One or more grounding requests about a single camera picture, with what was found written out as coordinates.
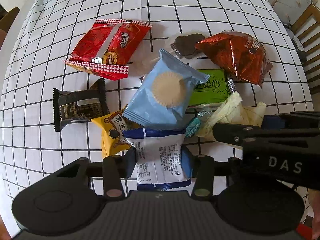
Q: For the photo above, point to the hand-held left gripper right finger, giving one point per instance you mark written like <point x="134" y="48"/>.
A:
<point x="188" y="163"/>

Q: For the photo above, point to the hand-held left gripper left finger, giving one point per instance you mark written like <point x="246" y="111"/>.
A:
<point x="130" y="161"/>

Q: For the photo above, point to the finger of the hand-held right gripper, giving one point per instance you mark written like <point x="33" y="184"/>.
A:
<point x="273" y="122"/>
<point x="231" y="133"/>

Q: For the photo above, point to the pale yellow snack packet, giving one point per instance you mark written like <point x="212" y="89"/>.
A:
<point x="230" y="110"/>

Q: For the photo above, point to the white and blue snack packet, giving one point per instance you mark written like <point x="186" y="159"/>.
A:
<point x="160" y="160"/>

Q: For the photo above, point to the green cracker packet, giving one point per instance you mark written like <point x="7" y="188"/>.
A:
<point x="212" y="90"/>

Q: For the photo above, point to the copper foil snack packet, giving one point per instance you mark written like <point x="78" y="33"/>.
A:
<point x="235" y="57"/>

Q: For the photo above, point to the black snack packet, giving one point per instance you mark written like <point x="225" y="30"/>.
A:
<point x="75" y="107"/>

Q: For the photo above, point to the person's right forearm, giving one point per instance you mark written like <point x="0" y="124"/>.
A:
<point x="313" y="212"/>

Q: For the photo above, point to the small teal candy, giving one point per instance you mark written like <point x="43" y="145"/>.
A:
<point x="193" y="128"/>

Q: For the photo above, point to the light blue cupcake packet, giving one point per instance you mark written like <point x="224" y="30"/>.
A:
<point x="155" y="110"/>

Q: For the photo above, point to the white black grid tablecloth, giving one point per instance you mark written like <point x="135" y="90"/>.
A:
<point x="50" y="142"/>

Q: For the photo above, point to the light wooden slatted chair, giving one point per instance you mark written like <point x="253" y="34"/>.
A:
<point x="311" y="37"/>

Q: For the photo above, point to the clear-wrapped dark chocolate cookie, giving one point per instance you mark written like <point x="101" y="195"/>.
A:
<point x="185" y="46"/>

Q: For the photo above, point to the red checkered chip packet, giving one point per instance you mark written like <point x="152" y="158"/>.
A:
<point x="110" y="45"/>

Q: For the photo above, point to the white cabinet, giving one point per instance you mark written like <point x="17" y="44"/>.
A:
<point x="292" y="2"/>

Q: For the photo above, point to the brown wooden chair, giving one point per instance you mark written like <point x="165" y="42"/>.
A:
<point x="10" y="17"/>

